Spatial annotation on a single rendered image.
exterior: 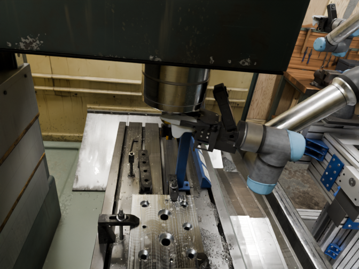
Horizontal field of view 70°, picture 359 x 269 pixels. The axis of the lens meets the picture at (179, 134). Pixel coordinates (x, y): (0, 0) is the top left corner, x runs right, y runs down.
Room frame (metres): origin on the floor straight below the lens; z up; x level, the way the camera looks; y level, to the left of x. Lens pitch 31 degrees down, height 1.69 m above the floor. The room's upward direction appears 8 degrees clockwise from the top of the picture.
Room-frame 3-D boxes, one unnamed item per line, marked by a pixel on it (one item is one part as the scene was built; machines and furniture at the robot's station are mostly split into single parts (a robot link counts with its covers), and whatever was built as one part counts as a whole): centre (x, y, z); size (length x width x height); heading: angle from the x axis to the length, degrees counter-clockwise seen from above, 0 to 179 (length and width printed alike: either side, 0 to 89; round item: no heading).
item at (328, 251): (1.08, -0.97, 0.43); 0.22 x 0.04 x 0.09; 6
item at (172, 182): (0.74, 0.00, 0.97); 0.13 x 0.03 x 0.15; 10
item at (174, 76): (0.59, 0.03, 1.49); 0.16 x 0.16 x 0.12
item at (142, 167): (0.88, 0.13, 0.93); 0.26 x 0.05 x 0.06; 15
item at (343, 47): (1.61, -0.86, 1.46); 0.11 x 0.08 x 0.11; 110
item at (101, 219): (0.55, 0.16, 0.97); 0.13 x 0.03 x 0.15; 100
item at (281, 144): (0.57, -0.26, 1.35); 0.11 x 0.08 x 0.09; 85
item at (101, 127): (1.23, 0.13, 0.75); 0.89 x 0.70 x 0.26; 100
